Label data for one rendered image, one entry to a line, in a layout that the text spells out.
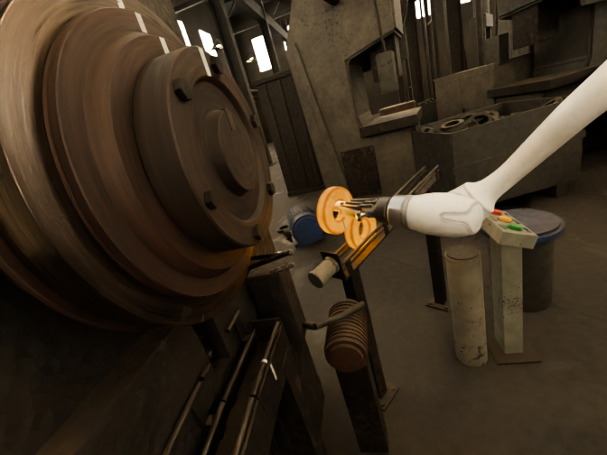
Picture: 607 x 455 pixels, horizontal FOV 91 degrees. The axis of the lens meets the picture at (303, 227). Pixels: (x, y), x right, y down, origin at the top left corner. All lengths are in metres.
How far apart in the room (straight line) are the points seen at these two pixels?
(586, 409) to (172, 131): 1.46
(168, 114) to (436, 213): 0.59
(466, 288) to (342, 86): 2.30
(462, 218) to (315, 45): 2.66
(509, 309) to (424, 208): 0.78
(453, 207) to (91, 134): 0.66
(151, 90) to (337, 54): 2.81
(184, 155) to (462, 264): 1.05
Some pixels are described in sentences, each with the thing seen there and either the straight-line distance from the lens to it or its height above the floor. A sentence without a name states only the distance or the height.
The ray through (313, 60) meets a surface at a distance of 3.19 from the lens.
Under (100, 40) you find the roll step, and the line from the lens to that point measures 0.43.
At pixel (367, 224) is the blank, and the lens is 1.10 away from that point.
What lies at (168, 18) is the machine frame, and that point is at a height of 1.45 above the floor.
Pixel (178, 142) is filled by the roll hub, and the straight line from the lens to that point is 0.34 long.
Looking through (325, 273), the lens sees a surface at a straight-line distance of 0.93.
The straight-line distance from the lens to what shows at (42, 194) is 0.33.
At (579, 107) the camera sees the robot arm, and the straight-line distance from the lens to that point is 0.75.
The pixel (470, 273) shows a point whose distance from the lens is 1.24.
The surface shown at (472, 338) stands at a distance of 1.43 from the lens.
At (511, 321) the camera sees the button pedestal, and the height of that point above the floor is 0.18.
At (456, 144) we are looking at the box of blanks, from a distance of 2.49.
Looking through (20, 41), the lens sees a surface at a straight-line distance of 0.39.
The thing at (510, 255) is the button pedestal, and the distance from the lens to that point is 1.31.
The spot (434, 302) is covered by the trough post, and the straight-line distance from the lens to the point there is 1.84.
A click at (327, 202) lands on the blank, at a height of 0.88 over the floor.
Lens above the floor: 1.14
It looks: 20 degrees down
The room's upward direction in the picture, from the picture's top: 16 degrees counter-clockwise
